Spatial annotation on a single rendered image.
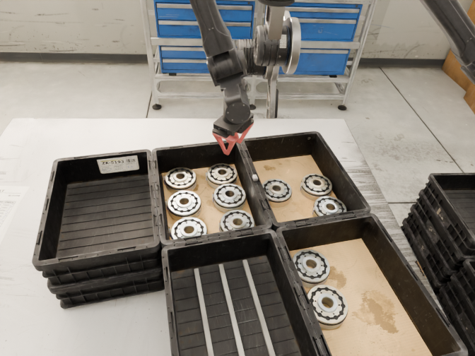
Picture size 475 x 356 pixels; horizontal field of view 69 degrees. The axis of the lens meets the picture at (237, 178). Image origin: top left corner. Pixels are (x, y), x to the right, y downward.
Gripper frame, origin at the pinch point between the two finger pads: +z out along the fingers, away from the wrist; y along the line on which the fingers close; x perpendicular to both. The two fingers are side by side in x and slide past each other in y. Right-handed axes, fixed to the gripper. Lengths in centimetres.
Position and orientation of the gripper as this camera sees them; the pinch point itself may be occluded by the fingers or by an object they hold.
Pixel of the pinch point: (232, 145)
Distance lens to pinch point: 97.1
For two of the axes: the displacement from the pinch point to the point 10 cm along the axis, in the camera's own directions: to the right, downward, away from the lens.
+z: -0.4, 7.2, 6.9
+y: 5.3, -5.7, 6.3
